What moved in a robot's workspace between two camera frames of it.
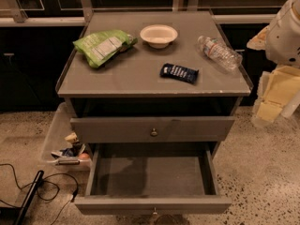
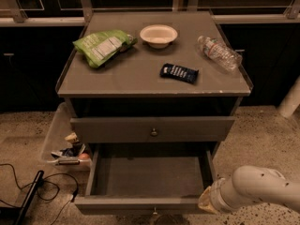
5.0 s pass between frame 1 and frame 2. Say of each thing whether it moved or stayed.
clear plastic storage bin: stayed
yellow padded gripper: moved
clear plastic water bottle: stayed
